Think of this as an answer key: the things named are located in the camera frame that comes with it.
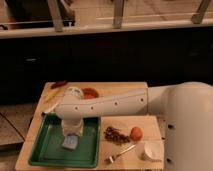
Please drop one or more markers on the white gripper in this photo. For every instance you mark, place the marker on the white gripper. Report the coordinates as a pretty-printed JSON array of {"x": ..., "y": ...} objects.
[{"x": 72, "y": 126}]

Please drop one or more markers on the blue sponge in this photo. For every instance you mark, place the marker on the blue sponge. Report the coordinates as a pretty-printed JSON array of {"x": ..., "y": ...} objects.
[{"x": 70, "y": 142}]

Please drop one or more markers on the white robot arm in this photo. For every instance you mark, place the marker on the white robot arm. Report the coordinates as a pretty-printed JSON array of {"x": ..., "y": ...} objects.
[{"x": 187, "y": 107}]

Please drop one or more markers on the green plastic tray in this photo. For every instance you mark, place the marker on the green plastic tray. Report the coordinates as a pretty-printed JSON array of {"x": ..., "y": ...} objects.
[{"x": 48, "y": 150}]

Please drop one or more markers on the white tube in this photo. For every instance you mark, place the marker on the white tube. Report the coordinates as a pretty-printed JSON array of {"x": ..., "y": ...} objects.
[{"x": 49, "y": 110}]

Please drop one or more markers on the orange bowl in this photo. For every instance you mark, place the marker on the orange bowl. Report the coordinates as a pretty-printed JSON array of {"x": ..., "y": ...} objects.
[{"x": 90, "y": 93}]

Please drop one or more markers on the bunch of dark grapes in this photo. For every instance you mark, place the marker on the bunch of dark grapes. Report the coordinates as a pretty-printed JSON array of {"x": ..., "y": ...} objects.
[{"x": 113, "y": 135}]

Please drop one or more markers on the yellow banana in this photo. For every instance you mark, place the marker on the yellow banana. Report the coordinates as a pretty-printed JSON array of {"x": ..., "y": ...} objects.
[{"x": 51, "y": 94}]

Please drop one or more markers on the silver fork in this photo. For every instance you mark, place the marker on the silver fork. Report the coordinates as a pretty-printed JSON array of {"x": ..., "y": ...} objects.
[{"x": 111, "y": 159}]

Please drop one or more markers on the wooden table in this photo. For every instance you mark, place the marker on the wooden table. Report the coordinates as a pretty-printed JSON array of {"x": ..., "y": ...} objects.
[{"x": 128, "y": 162}]

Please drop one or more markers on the orange tomato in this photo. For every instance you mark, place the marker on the orange tomato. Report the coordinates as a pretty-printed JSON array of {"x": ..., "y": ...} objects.
[{"x": 136, "y": 134}]

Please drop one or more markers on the white cup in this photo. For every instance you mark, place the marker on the white cup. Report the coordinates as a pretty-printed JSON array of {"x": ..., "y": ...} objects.
[{"x": 153, "y": 151}]

